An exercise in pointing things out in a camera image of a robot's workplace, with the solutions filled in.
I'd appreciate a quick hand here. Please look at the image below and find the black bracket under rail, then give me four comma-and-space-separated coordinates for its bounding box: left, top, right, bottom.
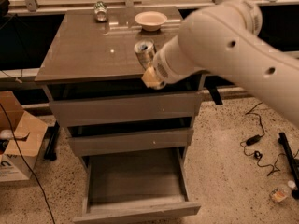
206, 79, 223, 105

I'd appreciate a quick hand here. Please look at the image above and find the plastic bottle on floor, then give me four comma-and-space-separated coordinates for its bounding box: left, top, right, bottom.
269, 180, 296, 203

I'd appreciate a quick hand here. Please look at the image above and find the silver redbull can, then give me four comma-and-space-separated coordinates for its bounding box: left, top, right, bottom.
134, 39, 156, 69

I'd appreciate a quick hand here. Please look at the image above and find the black stand leg left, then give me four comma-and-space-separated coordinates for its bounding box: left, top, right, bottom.
44, 122, 60, 161

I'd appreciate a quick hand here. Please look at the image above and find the black stand leg right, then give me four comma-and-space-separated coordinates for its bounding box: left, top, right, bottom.
278, 133, 299, 200

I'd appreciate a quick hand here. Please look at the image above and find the grey metal window rail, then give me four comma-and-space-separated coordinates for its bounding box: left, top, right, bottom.
0, 68, 39, 91

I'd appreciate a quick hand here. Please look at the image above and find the grey top drawer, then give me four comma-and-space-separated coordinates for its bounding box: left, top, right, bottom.
50, 92, 201, 127

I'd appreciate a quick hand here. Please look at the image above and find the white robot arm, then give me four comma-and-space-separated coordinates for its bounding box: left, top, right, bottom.
142, 0, 299, 126

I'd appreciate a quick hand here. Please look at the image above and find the grey middle drawer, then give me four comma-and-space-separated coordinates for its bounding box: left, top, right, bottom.
68, 128, 193, 157

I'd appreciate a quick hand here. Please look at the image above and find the grey drawer cabinet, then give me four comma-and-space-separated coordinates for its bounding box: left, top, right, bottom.
34, 6, 212, 161

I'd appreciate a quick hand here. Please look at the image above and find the black floor cable left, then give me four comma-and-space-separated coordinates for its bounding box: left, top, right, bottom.
0, 105, 56, 224

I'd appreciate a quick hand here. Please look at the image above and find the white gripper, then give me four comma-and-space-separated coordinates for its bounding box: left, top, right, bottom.
141, 36, 200, 90

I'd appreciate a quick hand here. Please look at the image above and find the black stand leg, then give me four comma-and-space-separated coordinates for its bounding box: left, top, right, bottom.
44, 122, 60, 161
278, 133, 299, 200

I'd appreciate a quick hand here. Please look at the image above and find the grey open bottom drawer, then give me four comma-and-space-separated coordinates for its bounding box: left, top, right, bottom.
73, 147, 200, 224

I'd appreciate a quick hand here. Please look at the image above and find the white paper bowl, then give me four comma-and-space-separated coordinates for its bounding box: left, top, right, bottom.
135, 11, 167, 32

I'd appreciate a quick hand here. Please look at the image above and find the cardboard box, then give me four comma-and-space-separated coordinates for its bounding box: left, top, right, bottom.
0, 91, 48, 182

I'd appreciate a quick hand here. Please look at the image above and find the black power adapter cable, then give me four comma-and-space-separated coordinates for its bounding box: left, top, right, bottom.
238, 102, 287, 177

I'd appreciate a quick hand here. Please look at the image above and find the green soda can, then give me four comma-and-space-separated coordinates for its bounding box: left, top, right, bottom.
93, 1, 108, 22

